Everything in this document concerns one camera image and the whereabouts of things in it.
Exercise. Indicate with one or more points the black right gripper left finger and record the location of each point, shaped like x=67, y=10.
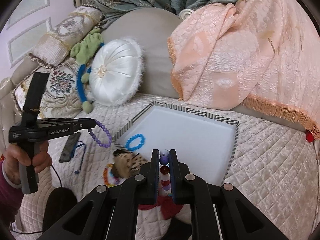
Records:
x=148, y=188

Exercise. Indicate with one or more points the striped hexagonal white tray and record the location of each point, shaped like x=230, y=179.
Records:
x=205, y=141

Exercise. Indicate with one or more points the peach fringed blanket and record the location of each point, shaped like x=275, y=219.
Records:
x=263, y=54

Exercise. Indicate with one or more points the round white satin cushion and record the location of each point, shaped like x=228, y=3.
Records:
x=116, y=72

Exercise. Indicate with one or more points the leopard print scrunchie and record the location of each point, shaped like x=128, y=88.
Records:
x=126, y=163

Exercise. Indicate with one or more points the beige headboard cushion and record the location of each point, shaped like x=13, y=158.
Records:
x=150, y=28

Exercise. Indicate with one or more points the red velvet bow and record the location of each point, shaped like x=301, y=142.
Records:
x=168, y=208

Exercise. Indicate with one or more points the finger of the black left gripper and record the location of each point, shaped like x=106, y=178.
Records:
x=84, y=123

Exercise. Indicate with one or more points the purple sleeve forearm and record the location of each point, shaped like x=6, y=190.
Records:
x=11, y=197

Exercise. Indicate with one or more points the quilted beige bedspread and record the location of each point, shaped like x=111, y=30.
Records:
x=273, y=166

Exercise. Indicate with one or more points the green plush toy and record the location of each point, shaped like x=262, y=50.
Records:
x=83, y=51

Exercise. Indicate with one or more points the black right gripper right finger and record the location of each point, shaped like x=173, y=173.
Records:
x=180, y=188

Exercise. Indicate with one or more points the small red object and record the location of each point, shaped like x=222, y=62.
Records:
x=309, y=136

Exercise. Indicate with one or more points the embroidered cylindrical bolster pillow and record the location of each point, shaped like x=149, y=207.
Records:
x=55, y=45

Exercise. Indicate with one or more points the person's left hand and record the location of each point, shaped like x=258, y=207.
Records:
x=14, y=156

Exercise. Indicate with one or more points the floral embroidered square pillow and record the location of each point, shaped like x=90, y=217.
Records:
x=61, y=98

